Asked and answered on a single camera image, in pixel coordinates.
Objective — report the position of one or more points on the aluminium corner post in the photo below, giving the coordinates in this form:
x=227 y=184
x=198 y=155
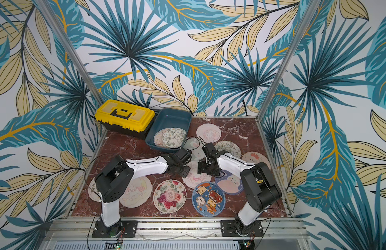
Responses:
x=304 y=23
x=54 y=23

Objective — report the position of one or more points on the red rose floral coaster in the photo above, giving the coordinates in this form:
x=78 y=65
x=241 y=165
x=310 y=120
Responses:
x=169 y=196

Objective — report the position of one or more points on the pink kitty round coaster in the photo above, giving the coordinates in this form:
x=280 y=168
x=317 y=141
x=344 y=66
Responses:
x=210 y=133

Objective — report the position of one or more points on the purple bunny round coaster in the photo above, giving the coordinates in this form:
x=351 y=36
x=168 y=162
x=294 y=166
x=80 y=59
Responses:
x=229 y=183

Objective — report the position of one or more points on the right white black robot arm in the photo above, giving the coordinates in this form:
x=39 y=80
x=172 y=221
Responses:
x=259 y=184

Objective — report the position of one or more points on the pastel cartoon round coaster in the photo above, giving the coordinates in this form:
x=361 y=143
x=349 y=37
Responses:
x=158 y=138

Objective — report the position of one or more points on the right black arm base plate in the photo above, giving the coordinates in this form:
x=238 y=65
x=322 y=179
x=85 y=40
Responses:
x=232 y=228

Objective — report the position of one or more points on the pink cartoon round coaster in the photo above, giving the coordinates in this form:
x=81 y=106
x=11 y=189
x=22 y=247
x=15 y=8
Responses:
x=193 y=179

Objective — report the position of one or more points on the blue cartoon toast coaster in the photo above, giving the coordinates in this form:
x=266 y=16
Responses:
x=208 y=199

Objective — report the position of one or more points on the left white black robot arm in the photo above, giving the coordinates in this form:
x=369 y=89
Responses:
x=115 y=177

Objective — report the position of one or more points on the left aluminium corner post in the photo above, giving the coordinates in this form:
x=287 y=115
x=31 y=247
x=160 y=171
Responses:
x=54 y=23

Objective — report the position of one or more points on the aluminium front frame rail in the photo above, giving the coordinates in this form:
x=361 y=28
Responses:
x=169 y=233

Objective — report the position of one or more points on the green bunny round coaster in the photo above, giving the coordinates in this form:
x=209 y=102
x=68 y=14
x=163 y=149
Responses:
x=195 y=146

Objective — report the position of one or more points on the yellow black toolbox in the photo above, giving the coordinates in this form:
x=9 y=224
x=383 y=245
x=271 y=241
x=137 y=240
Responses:
x=125 y=118

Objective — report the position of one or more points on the right aluminium corner post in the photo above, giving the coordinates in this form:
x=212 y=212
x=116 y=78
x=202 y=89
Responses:
x=304 y=23

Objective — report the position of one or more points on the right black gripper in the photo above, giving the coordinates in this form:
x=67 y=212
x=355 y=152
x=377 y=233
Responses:
x=207 y=160

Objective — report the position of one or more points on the white animal round coaster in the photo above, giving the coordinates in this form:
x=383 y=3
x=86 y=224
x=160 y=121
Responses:
x=93 y=192

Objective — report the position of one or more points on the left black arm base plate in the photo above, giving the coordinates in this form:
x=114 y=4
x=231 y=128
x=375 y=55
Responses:
x=121 y=229

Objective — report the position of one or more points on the green sketch round coaster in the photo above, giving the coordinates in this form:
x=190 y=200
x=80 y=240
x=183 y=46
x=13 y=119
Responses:
x=230 y=147

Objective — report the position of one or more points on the beige pink figure coaster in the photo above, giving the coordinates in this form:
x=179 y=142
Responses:
x=137 y=193

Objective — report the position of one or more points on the pink bow bear coaster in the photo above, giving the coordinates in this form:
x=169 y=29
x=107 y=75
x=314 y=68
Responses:
x=256 y=157

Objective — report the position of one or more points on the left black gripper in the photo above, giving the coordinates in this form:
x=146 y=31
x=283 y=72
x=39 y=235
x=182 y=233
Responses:
x=184 y=173

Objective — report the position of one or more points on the teal plastic storage tray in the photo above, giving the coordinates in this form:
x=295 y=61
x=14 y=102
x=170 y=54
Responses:
x=168 y=118

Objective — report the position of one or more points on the white floral round coaster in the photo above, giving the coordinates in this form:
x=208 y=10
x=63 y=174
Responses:
x=173 y=137

